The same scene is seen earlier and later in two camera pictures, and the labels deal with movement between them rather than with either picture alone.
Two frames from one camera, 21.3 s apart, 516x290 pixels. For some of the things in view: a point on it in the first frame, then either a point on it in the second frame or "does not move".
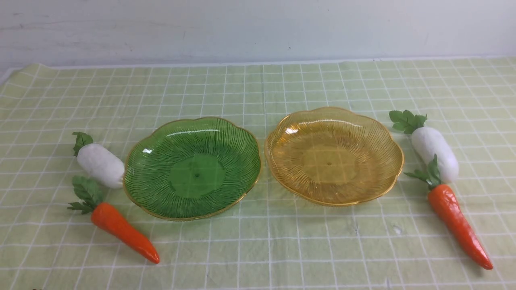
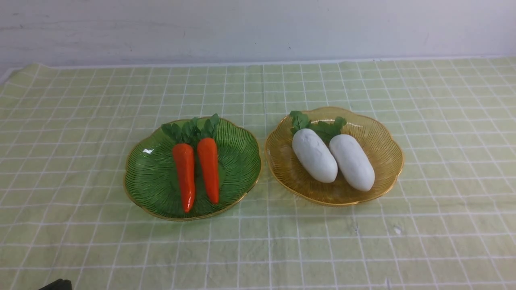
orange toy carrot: x=444 y=202 to x=206 y=130
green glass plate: x=186 y=169 does not move
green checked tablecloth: x=398 y=241 does not move
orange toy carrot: x=107 y=218 to x=182 y=136
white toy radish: x=428 y=142 to x=352 y=162
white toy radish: x=100 y=164 to x=311 y=150
